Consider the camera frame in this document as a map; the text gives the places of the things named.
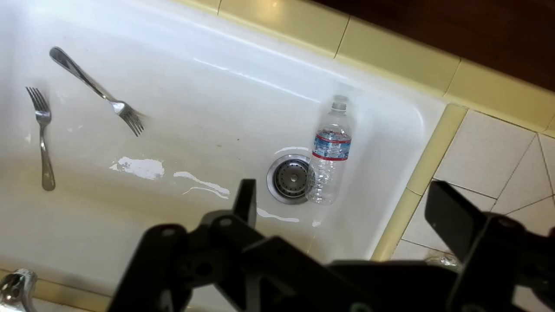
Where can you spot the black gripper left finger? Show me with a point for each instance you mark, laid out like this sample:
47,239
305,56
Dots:
225,252

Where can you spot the chrome wall-mounted tap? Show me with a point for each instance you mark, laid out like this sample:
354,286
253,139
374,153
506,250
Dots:
15,291

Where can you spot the silver fork with long handle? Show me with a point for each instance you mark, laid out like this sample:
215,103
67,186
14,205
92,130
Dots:
125,111

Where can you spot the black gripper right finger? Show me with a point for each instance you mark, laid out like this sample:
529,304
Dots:
496,253

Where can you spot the silver fork at left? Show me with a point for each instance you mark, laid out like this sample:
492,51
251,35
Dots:
43,116

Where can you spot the white enamel sink basin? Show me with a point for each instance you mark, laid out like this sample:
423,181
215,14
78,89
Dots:
218,104

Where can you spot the clear plastic water bottle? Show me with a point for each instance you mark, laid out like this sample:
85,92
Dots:
329,151

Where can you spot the metal sink drain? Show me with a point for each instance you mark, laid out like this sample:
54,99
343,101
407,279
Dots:
289,179

